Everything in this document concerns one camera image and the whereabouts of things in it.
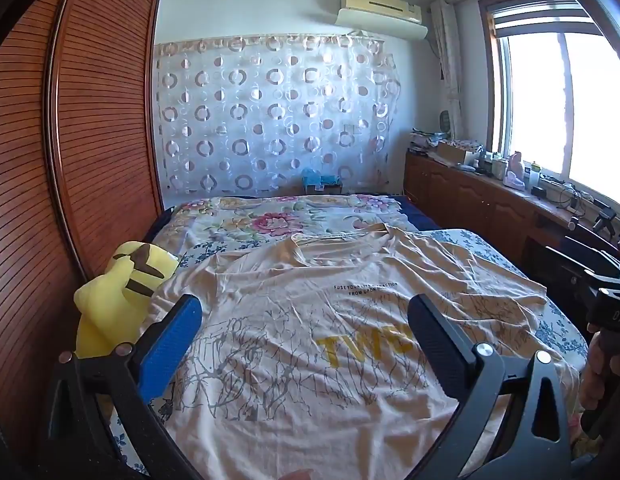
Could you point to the wooden-framed window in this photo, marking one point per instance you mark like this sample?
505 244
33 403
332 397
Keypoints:
560 100

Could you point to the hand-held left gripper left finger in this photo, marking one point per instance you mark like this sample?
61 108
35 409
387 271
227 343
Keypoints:
169 347

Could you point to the beige printed t-shirt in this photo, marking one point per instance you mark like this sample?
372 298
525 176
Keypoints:
310 340

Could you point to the blue floral bed sheet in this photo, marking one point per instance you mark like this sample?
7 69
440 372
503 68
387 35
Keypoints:
555 320

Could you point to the wooden low cabinet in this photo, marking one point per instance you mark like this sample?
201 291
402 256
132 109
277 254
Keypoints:
470 200

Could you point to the yellow plush toy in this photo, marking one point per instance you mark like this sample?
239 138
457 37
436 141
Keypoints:
112 305

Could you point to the wall air conditioner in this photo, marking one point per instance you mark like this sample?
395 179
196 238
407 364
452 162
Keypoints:
377 12

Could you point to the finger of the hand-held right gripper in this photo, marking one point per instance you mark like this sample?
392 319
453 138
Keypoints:
585 262

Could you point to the white window curtain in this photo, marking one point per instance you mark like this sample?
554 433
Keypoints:
447 70

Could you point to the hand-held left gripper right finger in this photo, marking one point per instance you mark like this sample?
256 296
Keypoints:
432 335

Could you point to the pink floral blanket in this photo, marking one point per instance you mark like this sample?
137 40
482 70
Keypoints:
275 220

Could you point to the circle-patterned sheer curtain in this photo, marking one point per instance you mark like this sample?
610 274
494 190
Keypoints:
275 115

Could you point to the person's right hand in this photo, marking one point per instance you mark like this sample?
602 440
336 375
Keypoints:
592 370

